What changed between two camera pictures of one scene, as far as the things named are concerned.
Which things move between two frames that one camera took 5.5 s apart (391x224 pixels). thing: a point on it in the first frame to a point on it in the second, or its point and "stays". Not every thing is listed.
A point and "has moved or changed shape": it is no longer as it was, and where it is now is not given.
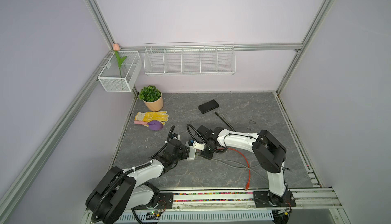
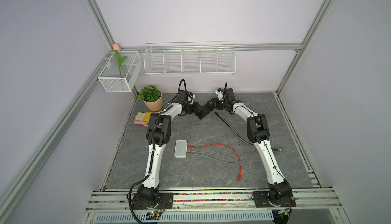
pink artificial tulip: (116, 48) stays
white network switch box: (192, 151) has moved or changed shape
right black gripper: (207, 156) to (216, 104)
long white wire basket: (215, 58) stays
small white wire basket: (120, 72) stays
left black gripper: (184, 150) to (196, 107)
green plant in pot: (152, 96) stays
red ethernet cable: (247, 186) to (239, 175)
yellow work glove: (161, 116) stays
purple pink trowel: (154, 124) stays
